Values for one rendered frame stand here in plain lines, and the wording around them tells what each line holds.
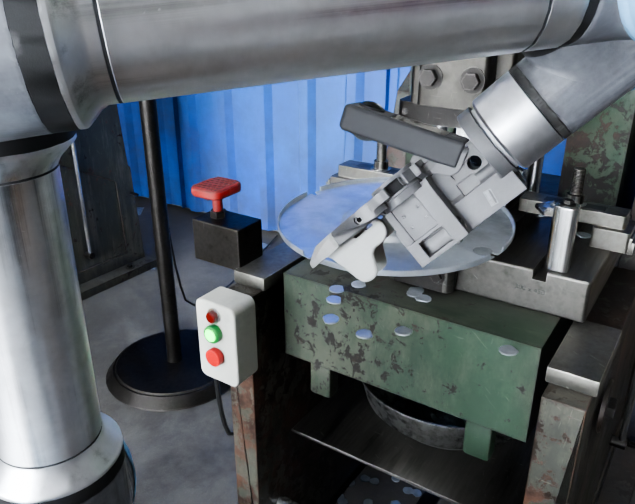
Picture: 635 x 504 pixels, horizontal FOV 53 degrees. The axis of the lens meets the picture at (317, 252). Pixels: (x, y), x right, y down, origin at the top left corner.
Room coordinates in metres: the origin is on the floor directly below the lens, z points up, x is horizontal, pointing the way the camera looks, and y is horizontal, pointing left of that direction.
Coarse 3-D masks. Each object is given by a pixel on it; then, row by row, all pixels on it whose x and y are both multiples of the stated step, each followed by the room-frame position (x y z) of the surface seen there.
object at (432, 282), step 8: (456, 272) 0.81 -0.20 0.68; (400, 280) 0.84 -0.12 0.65; (408, 280) 0.83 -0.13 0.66; (416, 280) 0.83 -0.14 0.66; (424, 280) 0.82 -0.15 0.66; (432, 280) 0.80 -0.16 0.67; (440, 280) 0.80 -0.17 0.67; (448, 280) 0.80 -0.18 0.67; (432, 288) 0.81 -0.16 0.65; (440, 288) 0.81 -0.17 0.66; (448, 288) 0.80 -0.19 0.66
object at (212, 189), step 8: (200, 184) 0.96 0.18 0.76; (208, 184) 0.96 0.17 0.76; (216, 184) 0.96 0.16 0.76; (224, 184) 0.96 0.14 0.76; (232, 184) 0.96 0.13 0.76; (240, 184) 0.97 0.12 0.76; (192, 192) 0.95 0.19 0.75; (200, 192) 0.94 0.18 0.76; (208, 192) 0.93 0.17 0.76; (216, 192) 0.93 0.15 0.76; (224, 192) 0.94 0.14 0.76; (232, 192) 0.95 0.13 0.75; (216, 200) 0.96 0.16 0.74; (216, 208) 0.96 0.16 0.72
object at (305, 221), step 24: (336, 192) 0.85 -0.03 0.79; (360, 192) 0.85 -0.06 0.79; (288, 216) 0.77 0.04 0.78; (312, 216) 0.76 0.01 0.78; (336, 216) 0.76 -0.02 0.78; (504, 216) 0.75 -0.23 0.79; (288, 240) 0.68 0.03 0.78; (312, 240) 0.69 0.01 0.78; (384, 240) 0.68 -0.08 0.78; (480, 240) 0.68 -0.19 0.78; (504, 240) 0.68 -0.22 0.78; (336, 264) 0.62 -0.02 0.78; (408, 264) 0.63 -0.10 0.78; (432, 264) 0.62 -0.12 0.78; (456, 264) 0.62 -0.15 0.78
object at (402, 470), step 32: (352, 384) 1.06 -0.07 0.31; (320, 416) 0.96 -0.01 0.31; (352, 416) 0.96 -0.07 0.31; (352, 448) 0.87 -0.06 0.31; (384, 448) 0.87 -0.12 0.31; (416, 448) 0.87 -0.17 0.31; (512, 448) 0.87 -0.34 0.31; (416, 480) 0.80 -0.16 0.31; (448, 480) 0.80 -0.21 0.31; (480, 480) 0.80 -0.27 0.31; (512, 480) 0.80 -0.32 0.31
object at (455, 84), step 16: (432, 64) 0.89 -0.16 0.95; (448, 64) 0.88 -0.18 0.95; (464, 64) 0.87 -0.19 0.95; (480, 64) 0.86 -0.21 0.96; (496, 64) 0.88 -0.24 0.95; (512, 64) 0.87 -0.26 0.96; (416, 80) 0.94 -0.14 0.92; (432, 80) 0.88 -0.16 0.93; (448, 80) 0.88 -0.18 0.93; (464, 80) 0.86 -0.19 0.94; (480, 80) 0.85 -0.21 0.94; (496, 80) 0.88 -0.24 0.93; (416, 96) 0.94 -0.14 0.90; (432, 96) 0.89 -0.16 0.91; (448, 96) 0.88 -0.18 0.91; (464, 96) 0.87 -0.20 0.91
